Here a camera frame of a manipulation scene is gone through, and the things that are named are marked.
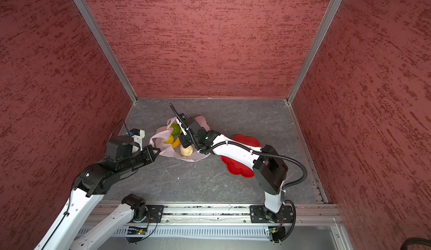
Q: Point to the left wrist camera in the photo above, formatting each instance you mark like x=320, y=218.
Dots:
x=125, y=146

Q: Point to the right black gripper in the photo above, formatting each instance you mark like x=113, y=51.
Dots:
x=183, y=139

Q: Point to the left aluminium corner post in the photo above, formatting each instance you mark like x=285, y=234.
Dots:
x=107, y=50

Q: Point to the yellow fake banana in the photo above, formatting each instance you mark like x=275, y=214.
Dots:
x=174, y=142

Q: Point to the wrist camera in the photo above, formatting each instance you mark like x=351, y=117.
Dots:
x=125, y=146
x=182, y=118

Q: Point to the pink plastic bag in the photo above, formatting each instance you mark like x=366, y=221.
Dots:
x=160, y=139

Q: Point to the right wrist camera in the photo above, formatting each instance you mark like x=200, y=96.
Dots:
x=182, y=118

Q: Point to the right aluminium corner post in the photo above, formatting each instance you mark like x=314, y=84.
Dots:
x=324, y=26

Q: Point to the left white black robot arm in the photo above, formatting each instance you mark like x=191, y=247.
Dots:
x=89, y=188

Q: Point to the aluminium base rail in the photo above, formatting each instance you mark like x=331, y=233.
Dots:
x=243, y=214

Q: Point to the beige fake fruit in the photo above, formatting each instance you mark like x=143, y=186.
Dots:
x=186, y=151

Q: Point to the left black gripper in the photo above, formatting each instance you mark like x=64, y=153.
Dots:
x=148, y=150

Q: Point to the white slotted cable duct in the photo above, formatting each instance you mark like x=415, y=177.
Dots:
x=259, y=233

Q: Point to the green fake fruit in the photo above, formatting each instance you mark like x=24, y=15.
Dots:
x=176, y=129

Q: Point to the aluminium corner post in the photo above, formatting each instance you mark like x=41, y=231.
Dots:
x=324, y=26
x=107, y=50

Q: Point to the red flower-shaped bowl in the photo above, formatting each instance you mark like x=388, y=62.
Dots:
x=236, y=168

